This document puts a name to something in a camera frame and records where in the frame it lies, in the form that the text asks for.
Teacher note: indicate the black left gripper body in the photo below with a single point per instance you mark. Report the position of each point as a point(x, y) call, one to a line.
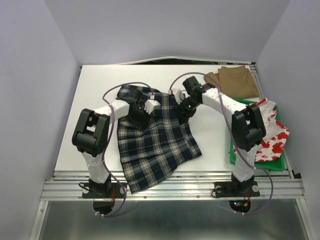
point(140, 117)

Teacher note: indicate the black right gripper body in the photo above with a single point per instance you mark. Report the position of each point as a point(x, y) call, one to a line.
point(188, 106)

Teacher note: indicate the navy plaid skirt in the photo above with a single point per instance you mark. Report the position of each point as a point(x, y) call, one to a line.
point(151, 155)

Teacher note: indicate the brown pleated skirt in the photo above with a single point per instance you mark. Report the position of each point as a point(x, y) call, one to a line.
point(235, 82)

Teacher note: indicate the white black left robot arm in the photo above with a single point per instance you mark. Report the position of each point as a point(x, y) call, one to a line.
point(92, 135)

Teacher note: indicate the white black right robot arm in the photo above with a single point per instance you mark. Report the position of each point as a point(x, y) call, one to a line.
point(246, 128)

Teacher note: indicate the white red floral skirt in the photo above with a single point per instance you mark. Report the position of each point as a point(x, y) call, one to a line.
point(273, 143)

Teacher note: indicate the green plastic basket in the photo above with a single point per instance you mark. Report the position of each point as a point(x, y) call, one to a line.
point(276, 165)

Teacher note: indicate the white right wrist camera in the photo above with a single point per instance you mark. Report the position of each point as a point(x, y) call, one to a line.
point(178, 95)

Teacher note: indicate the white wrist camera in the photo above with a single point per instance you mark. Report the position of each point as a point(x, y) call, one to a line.
point(178, 95)
point(151, 105)

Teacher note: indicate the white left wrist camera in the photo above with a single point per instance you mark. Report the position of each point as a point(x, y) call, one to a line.
point(151, 105)

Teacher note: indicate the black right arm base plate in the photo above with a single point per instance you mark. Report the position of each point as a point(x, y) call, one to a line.
point(233, 189)

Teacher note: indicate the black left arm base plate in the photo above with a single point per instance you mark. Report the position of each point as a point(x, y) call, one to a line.
point(92, 190)

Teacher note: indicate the aluminium frame rail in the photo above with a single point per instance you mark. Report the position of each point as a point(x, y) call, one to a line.
point(181, 186)

